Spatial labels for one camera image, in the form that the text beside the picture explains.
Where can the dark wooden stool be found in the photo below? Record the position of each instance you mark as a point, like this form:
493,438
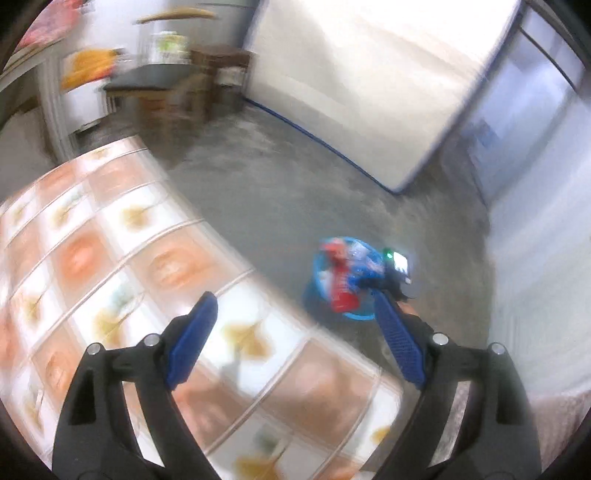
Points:
221,57

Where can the dark wooden side table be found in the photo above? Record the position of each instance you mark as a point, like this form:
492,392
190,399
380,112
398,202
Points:
138,78

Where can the pink plastic bag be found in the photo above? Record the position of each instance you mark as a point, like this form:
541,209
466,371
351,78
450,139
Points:
51,23

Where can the white container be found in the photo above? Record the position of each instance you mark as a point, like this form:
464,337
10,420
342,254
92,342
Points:
85,106

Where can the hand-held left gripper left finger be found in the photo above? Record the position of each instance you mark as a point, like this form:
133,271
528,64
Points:
191,339

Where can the blue plastic wastebasket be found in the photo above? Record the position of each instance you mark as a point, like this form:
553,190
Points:
358,317

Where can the yellow plastic bag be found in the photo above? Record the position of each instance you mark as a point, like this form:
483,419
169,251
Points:
87,67

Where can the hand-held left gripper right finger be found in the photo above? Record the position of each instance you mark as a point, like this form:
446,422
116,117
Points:
399,341

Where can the person's right hand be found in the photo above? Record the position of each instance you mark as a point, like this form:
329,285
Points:
407,309

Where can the white mattress with blue edge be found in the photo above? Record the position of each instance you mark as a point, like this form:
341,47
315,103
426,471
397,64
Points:
369,83

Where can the white door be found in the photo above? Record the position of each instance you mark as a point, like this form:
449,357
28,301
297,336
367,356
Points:
545,277

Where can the green white carton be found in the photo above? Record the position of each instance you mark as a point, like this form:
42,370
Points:
168,46

